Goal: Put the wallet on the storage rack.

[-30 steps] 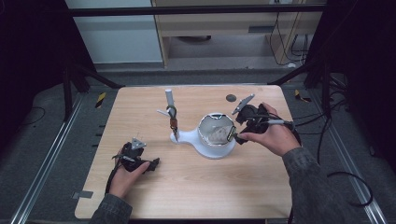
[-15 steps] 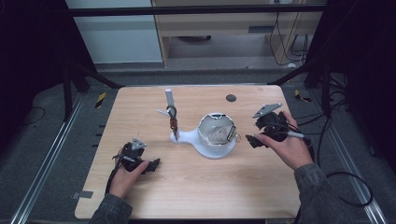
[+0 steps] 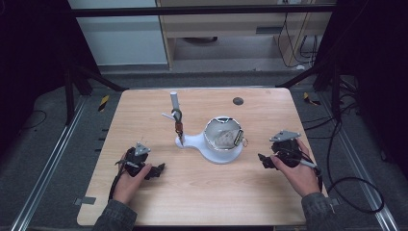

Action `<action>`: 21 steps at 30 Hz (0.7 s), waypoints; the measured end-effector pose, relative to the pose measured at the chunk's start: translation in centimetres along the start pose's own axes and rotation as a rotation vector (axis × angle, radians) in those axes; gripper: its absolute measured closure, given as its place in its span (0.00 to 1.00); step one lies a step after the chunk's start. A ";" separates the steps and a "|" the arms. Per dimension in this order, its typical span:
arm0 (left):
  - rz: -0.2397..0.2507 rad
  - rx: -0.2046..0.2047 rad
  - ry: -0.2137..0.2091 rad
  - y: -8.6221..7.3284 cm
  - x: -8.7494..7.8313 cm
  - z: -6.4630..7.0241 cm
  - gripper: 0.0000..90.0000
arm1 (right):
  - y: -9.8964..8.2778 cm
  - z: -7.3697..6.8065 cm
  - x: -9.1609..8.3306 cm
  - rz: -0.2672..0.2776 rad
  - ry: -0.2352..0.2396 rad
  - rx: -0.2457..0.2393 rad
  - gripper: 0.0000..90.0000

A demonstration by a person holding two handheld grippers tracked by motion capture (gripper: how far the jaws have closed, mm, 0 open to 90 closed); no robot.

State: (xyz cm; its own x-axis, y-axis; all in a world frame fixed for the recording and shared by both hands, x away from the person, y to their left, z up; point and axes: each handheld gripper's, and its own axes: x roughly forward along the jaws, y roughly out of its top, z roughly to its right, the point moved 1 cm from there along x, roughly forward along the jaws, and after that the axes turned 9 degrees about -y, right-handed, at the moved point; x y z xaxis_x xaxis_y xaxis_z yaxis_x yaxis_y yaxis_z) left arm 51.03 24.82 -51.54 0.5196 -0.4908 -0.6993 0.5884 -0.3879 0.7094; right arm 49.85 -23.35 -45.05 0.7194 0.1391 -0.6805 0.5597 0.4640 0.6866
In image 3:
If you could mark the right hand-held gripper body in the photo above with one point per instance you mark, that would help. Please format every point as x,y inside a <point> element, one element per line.
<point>287,152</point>

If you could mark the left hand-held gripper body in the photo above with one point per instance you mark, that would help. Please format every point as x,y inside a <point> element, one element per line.
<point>134,160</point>

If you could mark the white pole stand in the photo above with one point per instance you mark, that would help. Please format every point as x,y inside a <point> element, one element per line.
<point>192,141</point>

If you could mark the person's left hand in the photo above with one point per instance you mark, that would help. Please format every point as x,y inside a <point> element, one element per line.
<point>128,187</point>

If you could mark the person's right hand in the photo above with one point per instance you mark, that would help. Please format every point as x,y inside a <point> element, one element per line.
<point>303,178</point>

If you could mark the yellow black striped tape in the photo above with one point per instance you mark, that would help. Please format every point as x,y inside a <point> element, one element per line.
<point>104,102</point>
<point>310,99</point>

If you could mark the dark round table grommet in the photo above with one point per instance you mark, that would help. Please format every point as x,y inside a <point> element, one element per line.
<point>238,101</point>

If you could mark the grey tape piece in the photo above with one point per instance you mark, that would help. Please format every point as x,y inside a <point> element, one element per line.
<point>335,201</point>
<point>85,200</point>

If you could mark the black metal stand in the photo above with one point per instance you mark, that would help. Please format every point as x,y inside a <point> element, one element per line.
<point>69,96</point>
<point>336,93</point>

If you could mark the white cabinet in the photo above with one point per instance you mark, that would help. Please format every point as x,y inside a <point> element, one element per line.
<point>122,38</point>

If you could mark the dark curtain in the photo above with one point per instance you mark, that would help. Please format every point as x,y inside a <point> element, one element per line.
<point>32,64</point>
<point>378,64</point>

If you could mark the light wooden desk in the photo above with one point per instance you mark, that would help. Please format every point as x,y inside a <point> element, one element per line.
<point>224,24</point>

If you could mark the aluminium floor rail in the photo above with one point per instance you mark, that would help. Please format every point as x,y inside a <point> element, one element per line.
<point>48,163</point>
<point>362,166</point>

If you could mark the black horizontal frame bar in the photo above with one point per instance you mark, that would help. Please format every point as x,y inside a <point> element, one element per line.
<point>192,10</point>

